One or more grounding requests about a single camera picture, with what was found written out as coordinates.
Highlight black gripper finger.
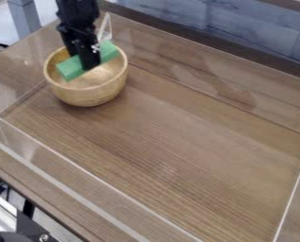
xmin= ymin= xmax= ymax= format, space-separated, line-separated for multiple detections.
xmin=79 ymin=35 xmax=102 ymax=70
xmin=64 ymin=38 xmax=79 ymax=56

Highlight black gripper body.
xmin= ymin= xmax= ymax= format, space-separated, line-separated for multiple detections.
xmin=56 ymin=0 xmax=100 ymax=41

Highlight green rectangular block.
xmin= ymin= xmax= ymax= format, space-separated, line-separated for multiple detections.
xmin=56 ymin=41 xmax=119 ymax=82

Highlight wooden bowl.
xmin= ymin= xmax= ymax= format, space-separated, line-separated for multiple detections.
xmin=43 ymin=47 xmax=128 ymax=107

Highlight clear acrylic corner bracket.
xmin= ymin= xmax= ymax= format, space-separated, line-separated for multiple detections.
xmin=96 ymin=13 xmax=112 ymax=43

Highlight clear acrylic tray wall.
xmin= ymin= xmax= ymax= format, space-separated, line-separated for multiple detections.
xmin=0 ymin=16 xmax=300 ymax=242

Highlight black metal bracket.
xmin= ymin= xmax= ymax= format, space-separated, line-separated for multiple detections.
xmin=13 ymin=201 xmax=74 ymax=242

